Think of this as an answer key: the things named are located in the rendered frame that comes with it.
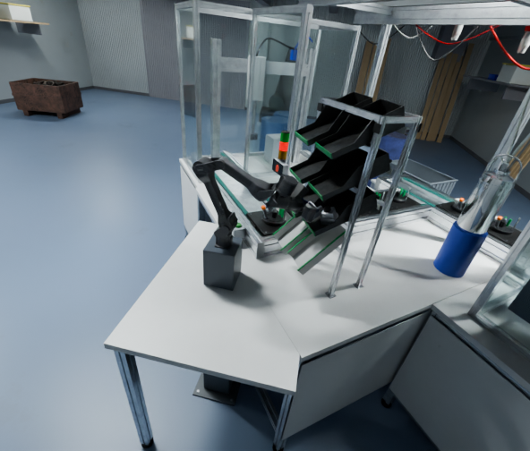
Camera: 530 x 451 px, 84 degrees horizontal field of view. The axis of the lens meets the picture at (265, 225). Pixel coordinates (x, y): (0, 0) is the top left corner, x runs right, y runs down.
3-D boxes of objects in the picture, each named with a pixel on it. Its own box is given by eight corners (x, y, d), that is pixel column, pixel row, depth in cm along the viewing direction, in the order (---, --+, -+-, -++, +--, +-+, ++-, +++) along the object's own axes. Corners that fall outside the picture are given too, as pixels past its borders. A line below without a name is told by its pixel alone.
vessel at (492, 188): (475, 237, 141) (519, 162, 121) (449, 223, 151) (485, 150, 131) (492, 233, 146) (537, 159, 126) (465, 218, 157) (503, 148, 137)
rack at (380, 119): (329, 298, 135) (383, 117, 92) (289, 252, 162) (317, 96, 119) (363, 287, 143) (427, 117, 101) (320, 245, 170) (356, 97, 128)
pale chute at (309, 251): (303, 275, 127) (297, 270, 125) (292, 257, 138) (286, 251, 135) (354, 234, 122) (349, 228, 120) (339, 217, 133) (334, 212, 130)
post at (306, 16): (279, 204, 187) (305, 12, 134) (277, 201, 190) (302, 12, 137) (283, 203, 189) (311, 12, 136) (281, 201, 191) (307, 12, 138)
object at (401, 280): (300, 362, 109) (302, 358, 108) (195, 191, 220) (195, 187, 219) (508, 275, 168) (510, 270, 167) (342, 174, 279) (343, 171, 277)
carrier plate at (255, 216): (263, 237, 155) (264, 234, 154) (245, 216, 173) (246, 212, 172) (302, 230, 165) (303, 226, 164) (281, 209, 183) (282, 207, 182)
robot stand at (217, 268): (203, 285, 135) (202, 250, 124) (213, 266, 146) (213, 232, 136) (233, 291, 133) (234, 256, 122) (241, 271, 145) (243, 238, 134)
